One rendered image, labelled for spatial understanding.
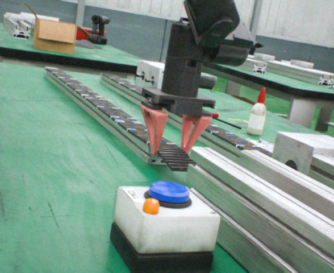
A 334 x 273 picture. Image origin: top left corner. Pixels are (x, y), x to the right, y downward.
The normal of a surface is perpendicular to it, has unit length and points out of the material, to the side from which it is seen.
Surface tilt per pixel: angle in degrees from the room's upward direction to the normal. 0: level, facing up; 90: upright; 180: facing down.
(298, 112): 90
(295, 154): 90
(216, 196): 90
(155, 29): 90
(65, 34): 68
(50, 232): 0
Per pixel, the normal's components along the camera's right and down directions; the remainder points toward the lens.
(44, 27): 0.33, -0.22
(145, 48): 0.31, 0.26
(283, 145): -0.91, -0.06
